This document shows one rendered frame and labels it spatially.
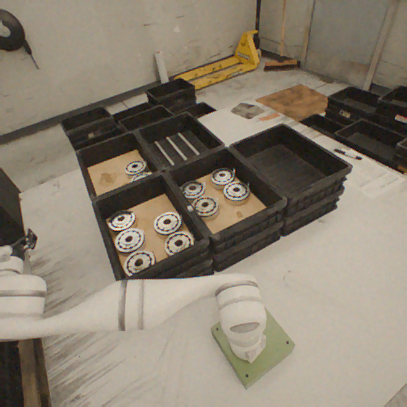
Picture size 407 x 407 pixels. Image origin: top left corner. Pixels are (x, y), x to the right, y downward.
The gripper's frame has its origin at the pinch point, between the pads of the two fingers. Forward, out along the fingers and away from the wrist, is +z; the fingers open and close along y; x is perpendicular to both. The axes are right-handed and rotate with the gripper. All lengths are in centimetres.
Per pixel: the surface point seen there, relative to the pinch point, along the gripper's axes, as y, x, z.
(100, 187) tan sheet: 29.4, -8.5, 23.2
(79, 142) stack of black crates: 14, -31, 140
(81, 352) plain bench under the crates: 8.3, -26.3, -36.6
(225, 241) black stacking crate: 64, -12, -33
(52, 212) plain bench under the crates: 1.4, -19.0, 35.7
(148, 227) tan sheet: 42.7, -12.4, -10.2
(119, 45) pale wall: 90, 0, 319
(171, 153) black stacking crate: 67, -10, 31
